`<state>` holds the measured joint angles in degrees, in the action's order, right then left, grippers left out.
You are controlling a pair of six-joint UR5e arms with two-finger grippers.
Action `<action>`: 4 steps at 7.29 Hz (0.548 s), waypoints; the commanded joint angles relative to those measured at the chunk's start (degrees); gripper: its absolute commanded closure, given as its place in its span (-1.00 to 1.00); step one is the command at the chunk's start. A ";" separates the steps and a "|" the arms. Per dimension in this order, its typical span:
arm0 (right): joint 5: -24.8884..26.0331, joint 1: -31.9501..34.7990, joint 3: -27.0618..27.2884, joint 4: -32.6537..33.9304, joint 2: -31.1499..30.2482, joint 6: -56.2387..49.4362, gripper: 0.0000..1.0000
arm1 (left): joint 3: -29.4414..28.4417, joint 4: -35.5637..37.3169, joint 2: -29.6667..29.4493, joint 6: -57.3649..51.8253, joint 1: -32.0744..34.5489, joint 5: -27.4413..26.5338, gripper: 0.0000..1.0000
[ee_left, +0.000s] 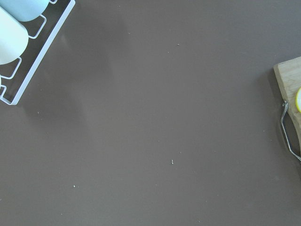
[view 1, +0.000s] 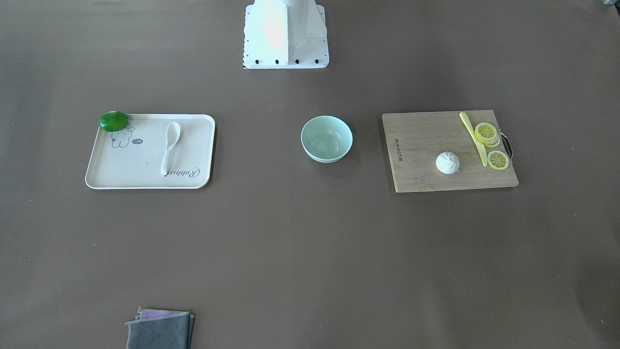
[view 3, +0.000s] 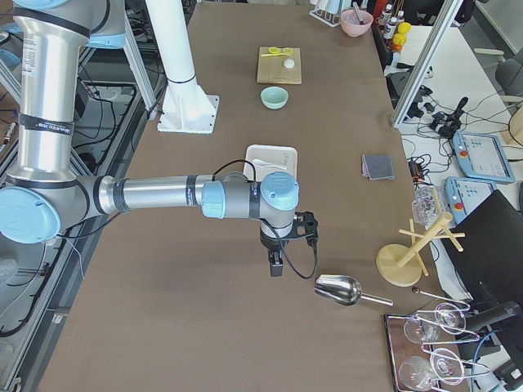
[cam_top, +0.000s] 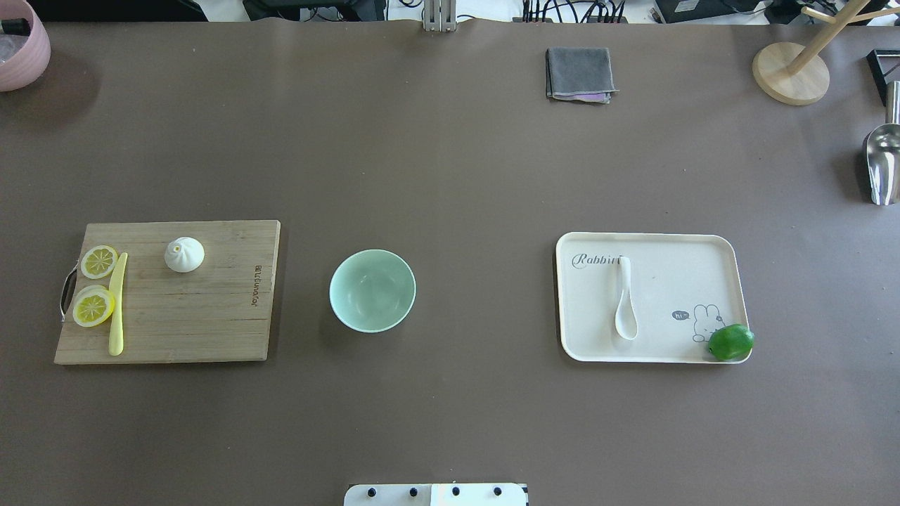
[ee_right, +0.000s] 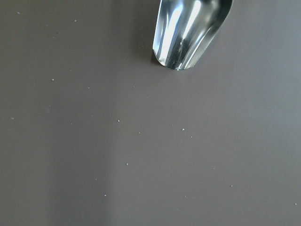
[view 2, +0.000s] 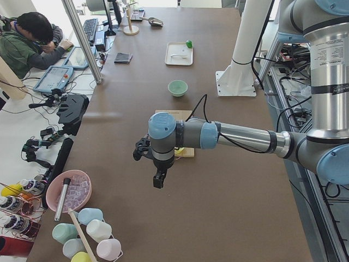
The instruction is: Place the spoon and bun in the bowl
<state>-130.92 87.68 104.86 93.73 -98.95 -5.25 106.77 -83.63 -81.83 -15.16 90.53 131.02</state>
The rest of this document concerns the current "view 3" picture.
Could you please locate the white ceramic spoon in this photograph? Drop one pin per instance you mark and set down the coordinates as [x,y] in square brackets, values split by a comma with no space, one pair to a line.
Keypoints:
[262,163]

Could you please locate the small metal spoon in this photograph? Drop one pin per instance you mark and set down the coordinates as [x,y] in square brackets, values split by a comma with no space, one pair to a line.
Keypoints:
[417,290]

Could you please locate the light green bowl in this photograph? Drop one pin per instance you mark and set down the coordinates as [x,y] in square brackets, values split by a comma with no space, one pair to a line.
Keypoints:
[274,97]

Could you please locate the pink bowl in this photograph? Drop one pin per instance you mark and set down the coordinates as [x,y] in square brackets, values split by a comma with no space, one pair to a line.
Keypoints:
[351,25]

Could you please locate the metal scoop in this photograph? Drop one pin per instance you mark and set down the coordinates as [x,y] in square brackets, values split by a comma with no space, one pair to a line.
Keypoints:
[345,290]

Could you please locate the white rectangular tray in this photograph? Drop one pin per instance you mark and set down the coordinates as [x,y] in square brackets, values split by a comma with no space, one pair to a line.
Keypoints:
[283,155]

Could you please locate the wooden mug tree stand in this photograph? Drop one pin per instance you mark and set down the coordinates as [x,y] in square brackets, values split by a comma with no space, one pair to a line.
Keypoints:
[403,266]

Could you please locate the grey folded cloth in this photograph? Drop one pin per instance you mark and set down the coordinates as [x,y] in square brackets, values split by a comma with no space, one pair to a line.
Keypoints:
[377,167]

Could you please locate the dark glass rack tray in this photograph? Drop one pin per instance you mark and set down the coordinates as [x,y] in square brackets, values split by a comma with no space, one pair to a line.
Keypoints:
[396,341]

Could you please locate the clear plastic container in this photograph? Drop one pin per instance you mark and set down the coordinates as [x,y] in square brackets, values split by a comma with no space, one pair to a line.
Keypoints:
[426,206]

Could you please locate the wine glass upper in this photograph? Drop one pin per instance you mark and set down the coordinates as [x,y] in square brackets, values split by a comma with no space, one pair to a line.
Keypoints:
[438,325]

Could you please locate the wine glass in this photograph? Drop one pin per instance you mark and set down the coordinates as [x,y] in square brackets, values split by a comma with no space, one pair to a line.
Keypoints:
[443,368]
[438,325]

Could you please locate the wooden cutting board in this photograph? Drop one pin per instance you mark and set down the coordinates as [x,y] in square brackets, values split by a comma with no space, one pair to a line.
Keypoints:
[271,70]

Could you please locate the lower teach pendant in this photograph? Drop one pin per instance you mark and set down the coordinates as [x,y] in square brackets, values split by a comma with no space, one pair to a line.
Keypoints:
[465,194]

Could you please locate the teach pendant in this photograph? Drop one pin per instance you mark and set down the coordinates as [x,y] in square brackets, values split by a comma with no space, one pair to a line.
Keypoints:
[465,194]
[481,156]

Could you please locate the wine glass lower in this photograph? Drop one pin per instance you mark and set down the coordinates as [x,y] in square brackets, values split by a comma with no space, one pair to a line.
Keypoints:
[443,368]

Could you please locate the black laptop monitor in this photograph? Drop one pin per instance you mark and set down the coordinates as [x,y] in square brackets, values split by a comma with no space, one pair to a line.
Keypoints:
[490,264]

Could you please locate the upper teach pendant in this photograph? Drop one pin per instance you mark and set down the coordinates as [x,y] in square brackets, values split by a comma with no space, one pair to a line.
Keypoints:
[481,156]

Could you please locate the white dish rack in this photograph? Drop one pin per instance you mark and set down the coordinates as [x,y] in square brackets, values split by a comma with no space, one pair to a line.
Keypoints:
[327,11]

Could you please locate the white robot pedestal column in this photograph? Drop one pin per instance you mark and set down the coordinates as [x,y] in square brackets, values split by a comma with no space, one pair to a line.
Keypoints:
[186,107]

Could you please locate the aluminium frame post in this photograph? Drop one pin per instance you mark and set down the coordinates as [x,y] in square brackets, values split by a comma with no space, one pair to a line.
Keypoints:
[438,31]

